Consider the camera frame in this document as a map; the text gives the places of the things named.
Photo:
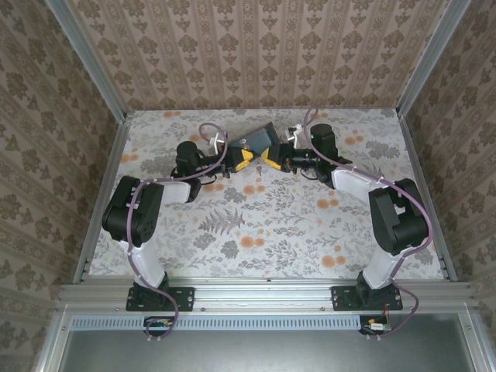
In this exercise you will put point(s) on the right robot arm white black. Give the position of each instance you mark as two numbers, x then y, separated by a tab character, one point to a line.
399	221

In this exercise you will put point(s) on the small metal key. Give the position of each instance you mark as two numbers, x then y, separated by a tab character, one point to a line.
259	169

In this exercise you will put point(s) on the grey metal sheet panel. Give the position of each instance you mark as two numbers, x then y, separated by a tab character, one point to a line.
252	352

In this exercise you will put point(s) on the starry night painted tin box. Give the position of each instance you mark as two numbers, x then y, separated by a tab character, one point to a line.
257	138

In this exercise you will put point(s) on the small connector circuit board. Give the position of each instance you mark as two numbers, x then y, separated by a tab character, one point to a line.
159	323
377	327

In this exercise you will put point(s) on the horizontal aluminium frame rail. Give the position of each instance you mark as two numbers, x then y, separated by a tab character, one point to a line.
263	296

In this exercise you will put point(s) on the aluminium corner post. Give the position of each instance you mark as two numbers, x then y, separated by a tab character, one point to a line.
430	62
89	62

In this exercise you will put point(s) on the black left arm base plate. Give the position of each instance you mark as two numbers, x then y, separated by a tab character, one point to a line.
182	299

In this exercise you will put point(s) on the lower aluminium frame rail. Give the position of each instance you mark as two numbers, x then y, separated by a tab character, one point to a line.
52	341
474	341

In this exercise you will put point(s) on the floral patterned tablecloth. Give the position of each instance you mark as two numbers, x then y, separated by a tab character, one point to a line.
271	240

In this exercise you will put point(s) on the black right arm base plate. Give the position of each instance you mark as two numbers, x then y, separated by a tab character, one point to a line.
345	299

